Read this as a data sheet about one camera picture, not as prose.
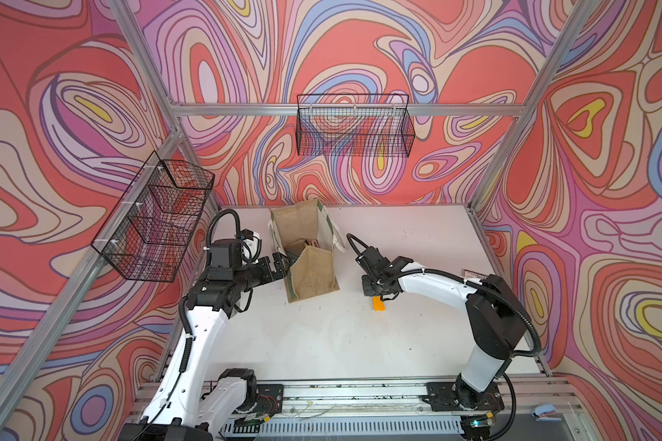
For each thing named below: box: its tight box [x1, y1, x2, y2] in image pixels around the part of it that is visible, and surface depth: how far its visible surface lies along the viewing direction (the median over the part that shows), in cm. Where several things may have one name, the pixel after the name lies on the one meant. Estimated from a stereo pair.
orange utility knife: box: [372, 295, 386, 312], surface depth 90 cm
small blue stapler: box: [530, 403, 562, 422], surface depth 72 cm
